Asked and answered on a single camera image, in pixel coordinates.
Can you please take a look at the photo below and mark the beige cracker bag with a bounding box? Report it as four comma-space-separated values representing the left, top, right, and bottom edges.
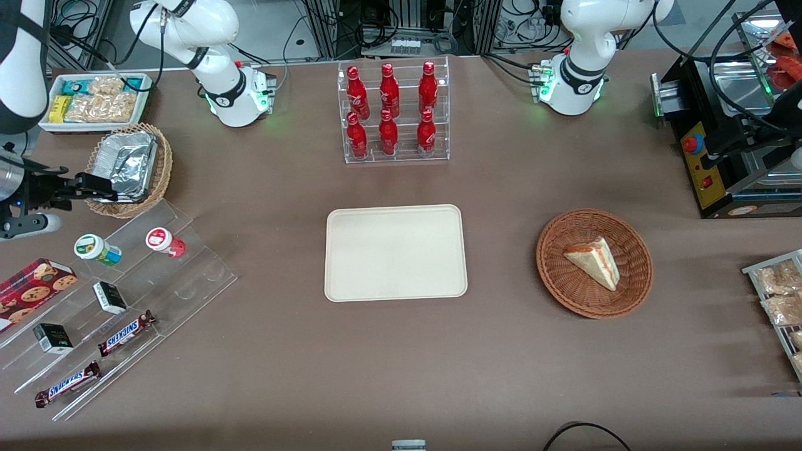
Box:
88, 76, 127, 96
65, 93, 137, 123

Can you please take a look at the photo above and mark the small black box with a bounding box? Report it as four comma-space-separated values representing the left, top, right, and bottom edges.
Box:
33, 323, 74, 355
93, 281, 128, 315

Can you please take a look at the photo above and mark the tray of packaged pastries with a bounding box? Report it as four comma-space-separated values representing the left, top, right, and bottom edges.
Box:
742, 249, 802, 384

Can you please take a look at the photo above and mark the round brown wicker basket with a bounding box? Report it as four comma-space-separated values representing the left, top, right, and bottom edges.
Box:
536, 209, 654, 319

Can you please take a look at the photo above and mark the black sealing machine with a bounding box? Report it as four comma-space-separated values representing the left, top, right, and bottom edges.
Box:
650, 11, 802, 220

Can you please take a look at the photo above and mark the Snickers chocolate bar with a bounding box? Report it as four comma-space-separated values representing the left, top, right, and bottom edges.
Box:
34, 360, 102, 409
97, 310, 157, 358

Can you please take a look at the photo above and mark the clear bag of snacks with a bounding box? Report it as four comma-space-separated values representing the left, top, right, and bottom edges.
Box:
761, 293, 802, 328
754, 261, 802, 296

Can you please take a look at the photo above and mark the light wicker basket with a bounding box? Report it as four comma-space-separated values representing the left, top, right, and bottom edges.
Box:
83, 123, 174, 219

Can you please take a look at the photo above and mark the red cookie box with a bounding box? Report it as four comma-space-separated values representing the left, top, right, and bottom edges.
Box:
0, 258, 79, 333

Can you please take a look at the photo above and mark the silver foil tray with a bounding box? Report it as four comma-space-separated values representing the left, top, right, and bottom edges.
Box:
86, 132, 158, 204

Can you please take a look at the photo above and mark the red packaged food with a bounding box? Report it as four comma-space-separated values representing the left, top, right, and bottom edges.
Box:
767, 30, 802, 90

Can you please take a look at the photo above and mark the wrapped sandwich wedge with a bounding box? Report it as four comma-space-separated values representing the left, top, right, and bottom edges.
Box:
563, 236, 621, 292

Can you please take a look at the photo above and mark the red gum bottle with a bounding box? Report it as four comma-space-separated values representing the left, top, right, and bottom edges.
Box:
145, 227, 187, 259

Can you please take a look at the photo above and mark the clear acrylic stepped display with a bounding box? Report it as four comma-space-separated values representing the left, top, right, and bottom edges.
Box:
0, 199, 238, 422

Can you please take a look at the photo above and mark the white plastic snack bin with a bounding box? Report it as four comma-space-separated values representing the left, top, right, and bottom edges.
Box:
38, 73, 154, 134

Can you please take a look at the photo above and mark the black cable loop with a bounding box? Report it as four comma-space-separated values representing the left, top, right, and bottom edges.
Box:
542, 422, 633, 451

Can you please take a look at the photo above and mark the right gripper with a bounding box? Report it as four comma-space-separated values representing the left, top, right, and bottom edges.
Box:
23, 158, 120, 212

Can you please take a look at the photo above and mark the clear acrylic bottle rack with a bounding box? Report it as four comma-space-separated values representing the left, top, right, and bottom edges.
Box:
337, 55, 450, 165

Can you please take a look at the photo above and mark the cream plastic tray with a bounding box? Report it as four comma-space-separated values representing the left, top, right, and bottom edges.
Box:
324, 204, 469, 303

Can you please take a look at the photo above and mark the red cola bottle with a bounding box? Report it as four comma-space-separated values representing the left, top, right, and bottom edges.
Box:
346, 66, 370, 121
346, 111, 368, 159
379, 63, 400, 118
417, 110, 437, 157
378, 110, 399, 157
419, 61, 439, 116

